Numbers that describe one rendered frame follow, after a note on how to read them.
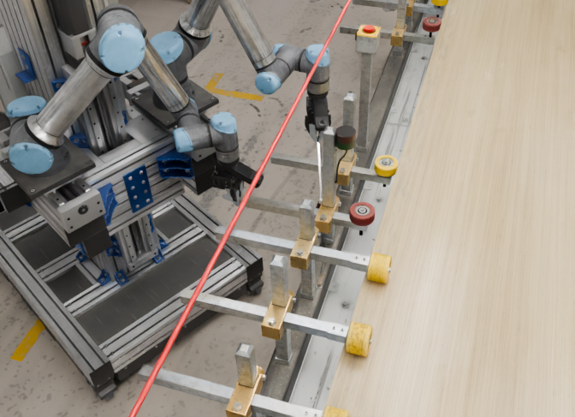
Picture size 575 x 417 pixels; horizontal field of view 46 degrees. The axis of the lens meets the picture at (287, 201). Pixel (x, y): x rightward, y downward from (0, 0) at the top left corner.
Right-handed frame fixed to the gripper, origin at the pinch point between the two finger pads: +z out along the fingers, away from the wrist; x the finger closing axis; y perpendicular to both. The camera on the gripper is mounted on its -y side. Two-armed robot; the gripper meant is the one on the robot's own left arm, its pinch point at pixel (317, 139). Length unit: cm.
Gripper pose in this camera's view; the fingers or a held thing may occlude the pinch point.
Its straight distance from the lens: 237.0
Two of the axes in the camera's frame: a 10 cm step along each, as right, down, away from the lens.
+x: -10.0, 0.5, -0.2
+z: 0.2, 7.2, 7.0
